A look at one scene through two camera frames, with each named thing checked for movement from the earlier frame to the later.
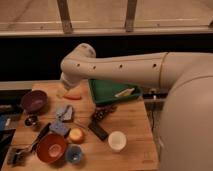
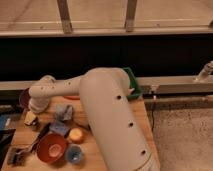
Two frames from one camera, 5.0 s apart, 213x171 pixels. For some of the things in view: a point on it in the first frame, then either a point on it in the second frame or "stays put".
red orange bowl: [51, 148] stays put
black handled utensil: [40, 136] stays put
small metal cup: [30, 120] -> [36, 125]
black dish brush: [17, 157] stays put
